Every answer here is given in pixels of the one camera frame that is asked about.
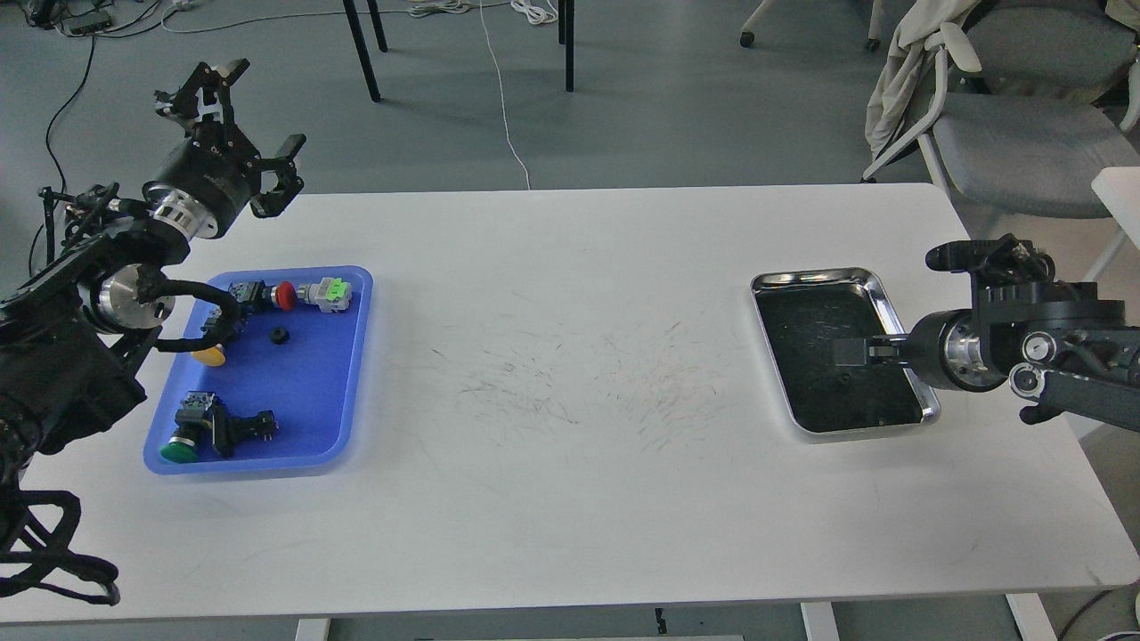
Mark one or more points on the green push button switch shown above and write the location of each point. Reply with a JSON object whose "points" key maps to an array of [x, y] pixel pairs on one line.
{"points": [[194, 421]]}

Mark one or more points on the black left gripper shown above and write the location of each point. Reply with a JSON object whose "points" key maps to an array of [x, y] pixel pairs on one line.
{"points": [[198, 190]]}

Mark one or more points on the blue plastic tray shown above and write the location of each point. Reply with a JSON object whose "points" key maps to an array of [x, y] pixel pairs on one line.
{"points": [[310, 383]]}

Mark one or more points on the beige jacket on chair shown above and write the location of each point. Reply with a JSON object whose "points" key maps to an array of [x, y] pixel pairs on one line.
{"points": [[903, 67]]}

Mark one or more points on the grey green switch module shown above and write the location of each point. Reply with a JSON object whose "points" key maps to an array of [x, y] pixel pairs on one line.
{"points": [[328, 295]]}

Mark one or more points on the yellow push button switch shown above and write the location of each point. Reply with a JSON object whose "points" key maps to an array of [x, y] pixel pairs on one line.
{"points": [[214, 356]]}

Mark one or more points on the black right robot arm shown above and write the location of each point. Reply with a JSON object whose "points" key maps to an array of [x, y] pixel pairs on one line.
{"points": [[1049, 393]]}

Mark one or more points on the grey office chair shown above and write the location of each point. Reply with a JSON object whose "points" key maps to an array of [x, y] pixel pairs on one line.
{"points": [[1024, 104]]}

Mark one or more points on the red push button switch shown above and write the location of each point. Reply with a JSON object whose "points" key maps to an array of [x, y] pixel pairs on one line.
{"points": [[256, 296]]}

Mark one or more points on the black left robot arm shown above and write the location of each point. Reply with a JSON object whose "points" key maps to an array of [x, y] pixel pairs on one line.
{"points": [[77, 332]]}

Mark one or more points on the metal tray with black mat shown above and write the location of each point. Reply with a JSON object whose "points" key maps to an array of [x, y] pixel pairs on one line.
{"points": [[803, 314]]}

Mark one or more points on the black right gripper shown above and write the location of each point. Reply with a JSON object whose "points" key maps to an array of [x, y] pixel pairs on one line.
{"points": [[1014, 320]]}

